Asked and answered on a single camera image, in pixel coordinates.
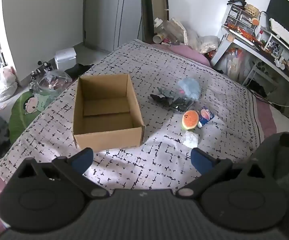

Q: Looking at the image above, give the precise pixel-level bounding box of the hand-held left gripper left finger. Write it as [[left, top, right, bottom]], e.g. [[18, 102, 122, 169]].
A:
[[16, 147, 110, 197]]

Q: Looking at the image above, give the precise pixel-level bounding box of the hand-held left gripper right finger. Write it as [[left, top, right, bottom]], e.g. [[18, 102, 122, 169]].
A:
[[176, 147, 272, 197]]

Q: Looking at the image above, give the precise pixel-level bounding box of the brown cardboard box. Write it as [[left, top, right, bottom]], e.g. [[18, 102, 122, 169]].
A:
[[72, 74, 145, 153]]

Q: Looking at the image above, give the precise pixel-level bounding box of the watermelon slice toy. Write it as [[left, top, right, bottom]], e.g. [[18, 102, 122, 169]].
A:
[[181, 110, 200, 130]]

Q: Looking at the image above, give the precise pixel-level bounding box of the blue printed packet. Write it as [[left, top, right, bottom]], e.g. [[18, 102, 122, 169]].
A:
[[197, 107, 215, 128]]

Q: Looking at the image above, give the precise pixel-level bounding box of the light blue plastic bag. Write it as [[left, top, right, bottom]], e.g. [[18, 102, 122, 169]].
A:
[[177, 77, 202, 103]]

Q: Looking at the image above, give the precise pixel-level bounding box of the purple bed sheet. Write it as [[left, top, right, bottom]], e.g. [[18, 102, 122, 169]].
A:
[[254, 96, 277, 140]]

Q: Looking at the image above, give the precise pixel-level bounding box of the green cartoon pillow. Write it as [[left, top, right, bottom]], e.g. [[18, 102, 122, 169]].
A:
[[8, 90, 57, 144]]

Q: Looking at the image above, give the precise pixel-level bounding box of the clear plastic bag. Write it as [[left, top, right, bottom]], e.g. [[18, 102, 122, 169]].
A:
[[29, 69, 72, 98]]

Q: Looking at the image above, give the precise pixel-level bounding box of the black cloth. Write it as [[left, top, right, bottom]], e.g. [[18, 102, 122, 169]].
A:
[[64, 64, 95, 79]]

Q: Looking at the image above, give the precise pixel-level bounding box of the white desk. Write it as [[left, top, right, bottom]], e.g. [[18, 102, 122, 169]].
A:
[[211, 25, 289, 98]]

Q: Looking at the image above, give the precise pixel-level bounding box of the white desk shelf riser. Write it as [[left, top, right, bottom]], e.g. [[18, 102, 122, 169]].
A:
[[259, 26, 289, 73]]

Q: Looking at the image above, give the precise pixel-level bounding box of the clear storage bin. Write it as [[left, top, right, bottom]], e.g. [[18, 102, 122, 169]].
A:
[[216, 46, 256, 84]]

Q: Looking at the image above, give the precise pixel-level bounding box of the black tripod gadget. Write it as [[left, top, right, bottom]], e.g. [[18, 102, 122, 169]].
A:
[[31, 60, 53, 83]]

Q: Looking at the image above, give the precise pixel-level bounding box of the white plastic bag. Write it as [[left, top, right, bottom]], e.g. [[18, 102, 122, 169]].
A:
[[0, 65, 18, 103]]

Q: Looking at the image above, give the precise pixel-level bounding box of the white keyboard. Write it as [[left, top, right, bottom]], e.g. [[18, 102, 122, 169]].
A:
[[269, 18, 289, 53]]

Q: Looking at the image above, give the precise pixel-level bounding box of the purple pillow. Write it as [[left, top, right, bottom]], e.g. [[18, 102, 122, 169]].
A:
[[151, 43, 211, 67]]

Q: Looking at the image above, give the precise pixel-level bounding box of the white plastic bags heap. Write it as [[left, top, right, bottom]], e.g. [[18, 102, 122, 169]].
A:
[[187, 27, 220, 54]]

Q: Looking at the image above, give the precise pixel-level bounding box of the clear plastic packaging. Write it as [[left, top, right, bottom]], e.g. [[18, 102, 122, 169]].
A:
[[163, 17, 192, 45]]

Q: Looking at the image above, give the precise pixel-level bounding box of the white drawer organizer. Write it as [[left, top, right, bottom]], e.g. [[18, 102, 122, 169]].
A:
[[224, 4, 260, 37]]

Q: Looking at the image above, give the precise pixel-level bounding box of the wicker basket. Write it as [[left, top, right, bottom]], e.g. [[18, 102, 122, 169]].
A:
[[244, 4, 260, 17]]

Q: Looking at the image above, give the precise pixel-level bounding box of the clear plastic jar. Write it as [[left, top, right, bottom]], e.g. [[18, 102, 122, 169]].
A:
[[153, 17, 170, 37]]

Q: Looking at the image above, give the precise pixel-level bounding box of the grey wardrobe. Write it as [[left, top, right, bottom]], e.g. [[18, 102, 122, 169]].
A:
[[83, 0, 145, 53]]

